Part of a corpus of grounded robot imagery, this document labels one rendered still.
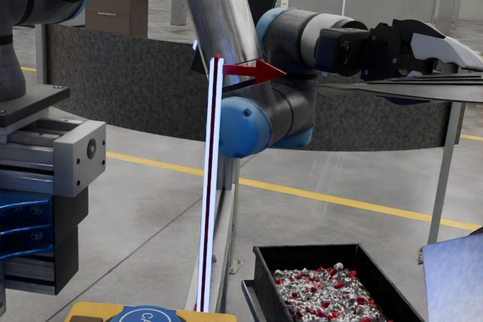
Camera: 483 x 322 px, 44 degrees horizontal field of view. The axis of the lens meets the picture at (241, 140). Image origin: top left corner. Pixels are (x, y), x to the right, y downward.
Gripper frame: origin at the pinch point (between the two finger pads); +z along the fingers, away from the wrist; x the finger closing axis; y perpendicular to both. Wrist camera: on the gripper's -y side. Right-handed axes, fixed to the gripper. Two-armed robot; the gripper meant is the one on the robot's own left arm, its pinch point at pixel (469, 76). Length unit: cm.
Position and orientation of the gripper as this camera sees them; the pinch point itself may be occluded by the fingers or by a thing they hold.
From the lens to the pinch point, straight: 63.5
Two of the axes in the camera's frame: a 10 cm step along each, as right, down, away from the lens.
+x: -1.6, 9.6, 2.3
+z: 5.6, 2.8, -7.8
